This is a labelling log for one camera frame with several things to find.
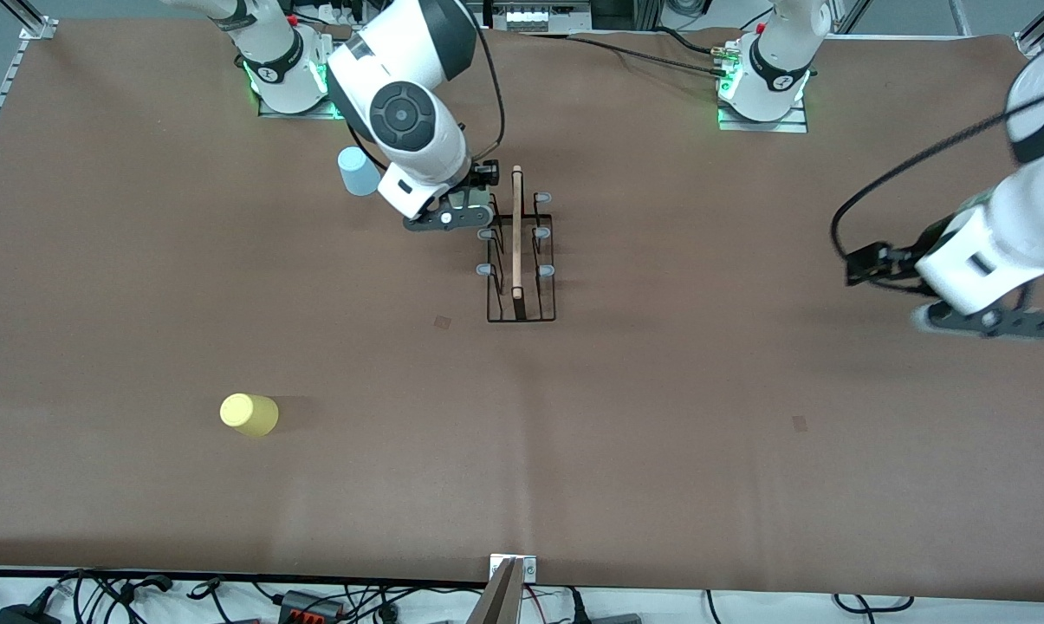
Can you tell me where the long black table cable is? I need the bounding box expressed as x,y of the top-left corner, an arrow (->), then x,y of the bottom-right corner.
522,31 -> 735,81

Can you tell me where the black looped cable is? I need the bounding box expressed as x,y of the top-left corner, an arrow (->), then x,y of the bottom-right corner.
833,593 -> 915,613

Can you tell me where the black wire cup holder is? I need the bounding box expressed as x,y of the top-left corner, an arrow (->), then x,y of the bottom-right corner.
475,165 -> 557,324

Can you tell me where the paper table cover sheet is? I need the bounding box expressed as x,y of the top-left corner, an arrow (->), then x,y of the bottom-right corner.
0,19 -> 1044,603

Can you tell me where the black box with orange plugs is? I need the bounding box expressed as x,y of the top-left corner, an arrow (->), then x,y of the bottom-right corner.
277,590 -> 346,621

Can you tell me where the grey control box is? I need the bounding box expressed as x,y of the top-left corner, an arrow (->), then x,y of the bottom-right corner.
480,0 -> 593,34

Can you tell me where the yellow plastic cup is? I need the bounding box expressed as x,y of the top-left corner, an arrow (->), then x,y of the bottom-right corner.
219,393 -> 280,439

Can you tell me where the light blue plastic cup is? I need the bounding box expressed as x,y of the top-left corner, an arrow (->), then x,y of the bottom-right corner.
337,146 -> 382,198

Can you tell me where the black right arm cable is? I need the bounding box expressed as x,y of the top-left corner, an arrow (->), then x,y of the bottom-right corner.
345,24 -> 507,172

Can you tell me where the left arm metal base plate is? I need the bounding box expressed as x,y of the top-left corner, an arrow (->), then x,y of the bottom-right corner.
717,95 -> 810,133

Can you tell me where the small metal bracket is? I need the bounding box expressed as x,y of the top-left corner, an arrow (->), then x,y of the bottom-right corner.
490,555 -> 538,583

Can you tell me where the wooden camera support beam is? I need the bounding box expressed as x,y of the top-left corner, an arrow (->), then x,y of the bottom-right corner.
467,557 -> 525,624

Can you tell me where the short black table cable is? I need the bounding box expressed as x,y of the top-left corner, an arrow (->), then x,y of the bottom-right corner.
656,26 -> 735,56

